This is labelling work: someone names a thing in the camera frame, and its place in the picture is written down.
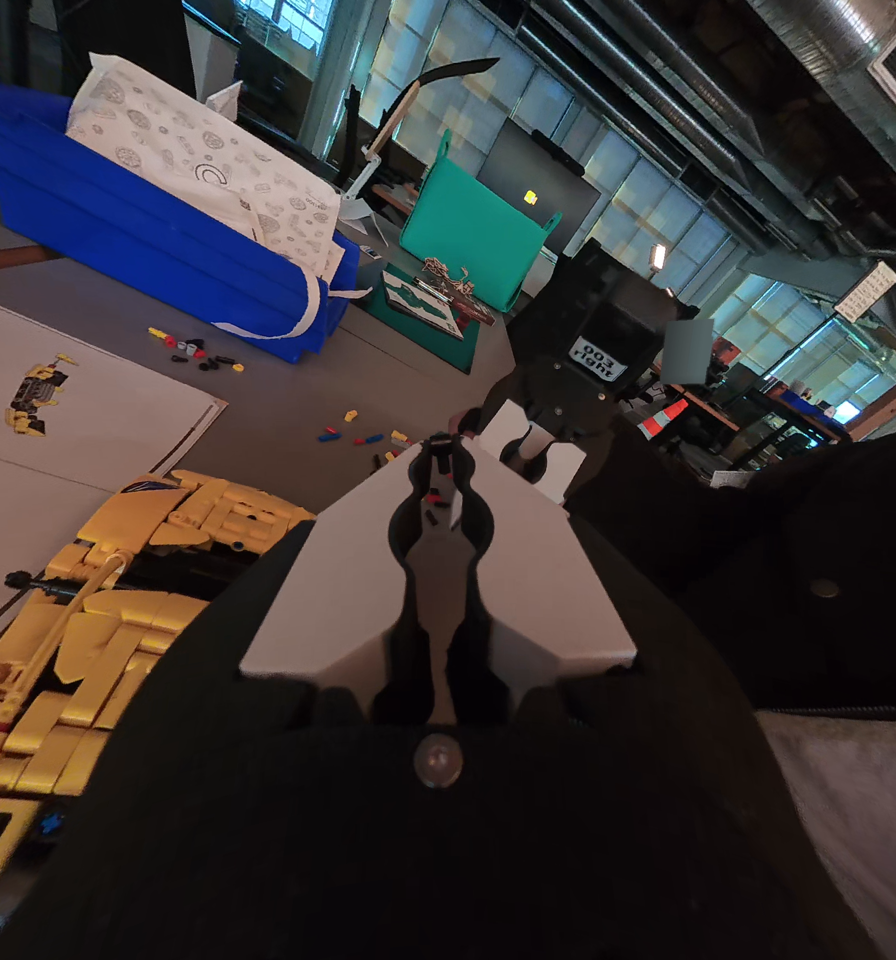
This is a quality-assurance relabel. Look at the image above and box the small wooden model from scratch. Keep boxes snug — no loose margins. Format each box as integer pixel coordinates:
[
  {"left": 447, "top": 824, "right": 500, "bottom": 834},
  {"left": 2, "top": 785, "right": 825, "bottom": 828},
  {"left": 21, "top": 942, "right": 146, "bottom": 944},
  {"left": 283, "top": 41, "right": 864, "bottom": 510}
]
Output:
[{"left": 419, "top": 255, "right": 506, "bottom": 328}]

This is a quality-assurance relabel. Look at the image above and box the white green puzzle board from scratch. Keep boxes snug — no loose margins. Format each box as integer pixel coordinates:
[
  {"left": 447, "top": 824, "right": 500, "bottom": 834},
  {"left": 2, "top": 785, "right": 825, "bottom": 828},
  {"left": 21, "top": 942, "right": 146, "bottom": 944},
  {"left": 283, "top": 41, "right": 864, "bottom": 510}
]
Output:
[{"left": 381, "top": 269, "right": 468, "bottom": 341}]

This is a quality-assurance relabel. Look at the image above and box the green cutting mat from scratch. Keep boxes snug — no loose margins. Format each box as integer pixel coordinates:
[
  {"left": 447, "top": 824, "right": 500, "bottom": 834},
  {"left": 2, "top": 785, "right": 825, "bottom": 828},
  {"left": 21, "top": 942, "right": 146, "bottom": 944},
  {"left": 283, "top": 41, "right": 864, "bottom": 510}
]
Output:
[{"left": 362, "top": 261, "right": 494, "bottom": 375}]

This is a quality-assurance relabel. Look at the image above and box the open instruction booklet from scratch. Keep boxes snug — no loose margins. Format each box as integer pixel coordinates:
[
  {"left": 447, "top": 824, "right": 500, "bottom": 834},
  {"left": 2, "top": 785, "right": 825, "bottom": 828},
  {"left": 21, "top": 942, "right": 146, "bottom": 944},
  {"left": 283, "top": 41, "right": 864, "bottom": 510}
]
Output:
[{"left": 0, "top": 292, "right": 228, "bottom": 655}]

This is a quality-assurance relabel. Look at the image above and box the white patterned paper bag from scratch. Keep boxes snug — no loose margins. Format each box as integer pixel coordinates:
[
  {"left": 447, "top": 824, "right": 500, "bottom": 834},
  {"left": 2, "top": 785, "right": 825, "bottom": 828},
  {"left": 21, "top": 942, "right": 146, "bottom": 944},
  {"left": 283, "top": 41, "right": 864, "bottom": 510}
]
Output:
[{"left": 64, "top": 52, "right": 374, "bottom": 340}]

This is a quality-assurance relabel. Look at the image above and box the yellow toy brick car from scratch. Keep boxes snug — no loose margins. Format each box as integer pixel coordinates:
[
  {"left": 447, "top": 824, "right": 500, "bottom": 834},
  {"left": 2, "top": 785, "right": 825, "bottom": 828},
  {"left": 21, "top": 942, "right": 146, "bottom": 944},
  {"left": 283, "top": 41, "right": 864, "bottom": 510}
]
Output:
[{"left": 0, "top": 470, "right": 318, "bottom": 925}]

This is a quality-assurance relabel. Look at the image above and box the blue plastic bin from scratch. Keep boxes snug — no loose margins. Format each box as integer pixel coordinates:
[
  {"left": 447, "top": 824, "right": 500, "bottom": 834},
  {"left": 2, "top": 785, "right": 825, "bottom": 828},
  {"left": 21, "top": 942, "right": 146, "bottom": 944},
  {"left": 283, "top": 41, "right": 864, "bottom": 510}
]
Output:
[{"left": 0, "top": 81, "right": 362, "bottom": 366}]

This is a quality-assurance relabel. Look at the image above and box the dark upright panel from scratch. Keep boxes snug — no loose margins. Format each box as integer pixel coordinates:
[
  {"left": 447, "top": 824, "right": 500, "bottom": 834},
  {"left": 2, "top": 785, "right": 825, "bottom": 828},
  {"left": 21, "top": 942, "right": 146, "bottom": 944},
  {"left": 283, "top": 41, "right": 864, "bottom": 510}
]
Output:
[{"left": 65, "top": 0, "right": 198, "bottom": 100}]

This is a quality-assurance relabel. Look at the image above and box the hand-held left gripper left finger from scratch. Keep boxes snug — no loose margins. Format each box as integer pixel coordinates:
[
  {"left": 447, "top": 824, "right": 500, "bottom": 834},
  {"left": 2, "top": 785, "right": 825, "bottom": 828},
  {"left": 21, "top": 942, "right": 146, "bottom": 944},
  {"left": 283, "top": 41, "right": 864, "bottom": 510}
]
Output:
[{"left": 238, "top": 442, "right": 429, "bottom": 715}]

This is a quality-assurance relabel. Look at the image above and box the scatter of small coloured pins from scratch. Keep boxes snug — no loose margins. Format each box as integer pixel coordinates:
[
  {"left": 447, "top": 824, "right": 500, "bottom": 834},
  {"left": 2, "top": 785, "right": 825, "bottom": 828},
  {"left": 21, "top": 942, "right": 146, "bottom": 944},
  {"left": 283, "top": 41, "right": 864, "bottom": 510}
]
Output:
[{"left": 316, "top": 408, "right": 450, "bottom": 528}]

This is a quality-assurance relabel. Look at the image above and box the hanging white sign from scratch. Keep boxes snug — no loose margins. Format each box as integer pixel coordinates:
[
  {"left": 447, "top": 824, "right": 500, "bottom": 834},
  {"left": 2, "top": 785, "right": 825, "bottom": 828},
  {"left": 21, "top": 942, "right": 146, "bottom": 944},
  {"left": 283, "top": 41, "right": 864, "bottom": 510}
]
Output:
[{"left": 833, "top": 260, "right": 896, "bottom": 323}]

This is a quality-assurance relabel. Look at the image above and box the person's fleece-lined jacket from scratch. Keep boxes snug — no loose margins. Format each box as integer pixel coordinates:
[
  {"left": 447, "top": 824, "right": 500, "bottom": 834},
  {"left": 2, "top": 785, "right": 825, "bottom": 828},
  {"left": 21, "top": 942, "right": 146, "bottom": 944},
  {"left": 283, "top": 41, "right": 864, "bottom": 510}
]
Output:
[{"left": 568, "top": 420, "right": 896, "bottom": 960}]

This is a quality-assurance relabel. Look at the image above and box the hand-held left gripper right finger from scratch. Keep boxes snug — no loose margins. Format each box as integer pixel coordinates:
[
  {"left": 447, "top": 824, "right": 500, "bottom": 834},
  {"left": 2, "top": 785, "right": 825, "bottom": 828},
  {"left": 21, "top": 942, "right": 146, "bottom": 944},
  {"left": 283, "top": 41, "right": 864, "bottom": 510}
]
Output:
[{"left": 454, "top": 437, "right": 638, "bottom": 715}]

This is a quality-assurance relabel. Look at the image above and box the paned window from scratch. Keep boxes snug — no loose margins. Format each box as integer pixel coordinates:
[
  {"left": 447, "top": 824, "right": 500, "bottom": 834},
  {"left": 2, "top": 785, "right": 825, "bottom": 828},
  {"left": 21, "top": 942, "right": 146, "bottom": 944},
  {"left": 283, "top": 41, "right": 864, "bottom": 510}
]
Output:
[{"left": 236, "top": 0, "right": 338, "bottom": 55}]

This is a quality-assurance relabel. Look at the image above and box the dark wall monitor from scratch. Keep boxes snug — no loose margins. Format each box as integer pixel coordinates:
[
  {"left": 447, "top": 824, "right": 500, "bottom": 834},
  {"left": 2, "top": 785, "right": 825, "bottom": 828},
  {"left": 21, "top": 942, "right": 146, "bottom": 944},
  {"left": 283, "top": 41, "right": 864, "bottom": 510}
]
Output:
[{"left": 477, "top": 119, "right": 603, "bottom": 258}]

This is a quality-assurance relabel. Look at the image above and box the silver ventilation duct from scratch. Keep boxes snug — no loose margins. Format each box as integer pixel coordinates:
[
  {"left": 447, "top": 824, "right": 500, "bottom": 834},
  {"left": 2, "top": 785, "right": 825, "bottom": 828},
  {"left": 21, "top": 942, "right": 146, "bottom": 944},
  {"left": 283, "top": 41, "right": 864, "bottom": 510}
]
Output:
[{"left": 748, "top": 0, "right": 896, "bottom": 205}]

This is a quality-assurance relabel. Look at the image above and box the orange traffic cone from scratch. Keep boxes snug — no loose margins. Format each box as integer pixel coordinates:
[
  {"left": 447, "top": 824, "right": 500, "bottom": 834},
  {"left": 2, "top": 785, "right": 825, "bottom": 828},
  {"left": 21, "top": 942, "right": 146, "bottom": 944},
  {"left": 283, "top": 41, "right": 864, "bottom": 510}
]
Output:
[{"left": 637, "top": 398, "right": 691, "bottom": 442}]

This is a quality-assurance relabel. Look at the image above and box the cluster of tiny coloured pieces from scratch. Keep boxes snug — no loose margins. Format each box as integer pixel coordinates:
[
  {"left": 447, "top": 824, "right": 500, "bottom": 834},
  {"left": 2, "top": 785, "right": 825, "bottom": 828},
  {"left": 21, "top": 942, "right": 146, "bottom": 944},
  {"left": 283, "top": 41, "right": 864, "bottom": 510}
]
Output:
[{"left": 147, "top": 325, "right": 245, "bottom": 375}]

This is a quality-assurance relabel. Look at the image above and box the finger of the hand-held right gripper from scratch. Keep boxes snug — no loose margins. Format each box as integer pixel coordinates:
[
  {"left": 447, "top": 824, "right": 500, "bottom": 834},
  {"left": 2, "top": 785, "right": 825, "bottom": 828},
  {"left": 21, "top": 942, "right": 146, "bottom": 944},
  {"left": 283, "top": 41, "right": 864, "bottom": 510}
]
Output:
[
  {"left": 478, "top": 398, "right": 536, "bottom": 462},
  {"left": 519, "top": 438, "right": 589, "bottom": 507}
]

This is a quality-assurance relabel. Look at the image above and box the teal plastic bin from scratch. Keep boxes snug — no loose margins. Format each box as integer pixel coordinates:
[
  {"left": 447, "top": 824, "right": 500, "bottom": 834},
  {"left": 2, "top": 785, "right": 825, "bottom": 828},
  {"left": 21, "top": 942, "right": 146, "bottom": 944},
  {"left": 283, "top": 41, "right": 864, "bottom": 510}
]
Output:
[{"left": 398, "top": 128, "right": 564, "bottom": 315}]

